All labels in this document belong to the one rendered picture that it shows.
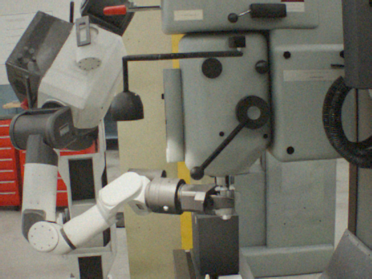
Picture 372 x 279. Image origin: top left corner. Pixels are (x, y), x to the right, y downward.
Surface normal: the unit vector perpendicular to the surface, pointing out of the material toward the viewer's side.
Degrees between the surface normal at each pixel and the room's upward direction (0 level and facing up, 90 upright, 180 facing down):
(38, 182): 71
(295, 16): 90
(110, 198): 48
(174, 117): 90
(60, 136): 88
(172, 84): 90
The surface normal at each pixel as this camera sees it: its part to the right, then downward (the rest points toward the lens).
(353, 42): -1.00, 0.06
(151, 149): 0.07, 0.15
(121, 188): -0.29, -0.53
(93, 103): 0.65, 0.46
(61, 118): 0.93, -0.02
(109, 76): 0.77, 0.00
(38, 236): -0.04, -0.17
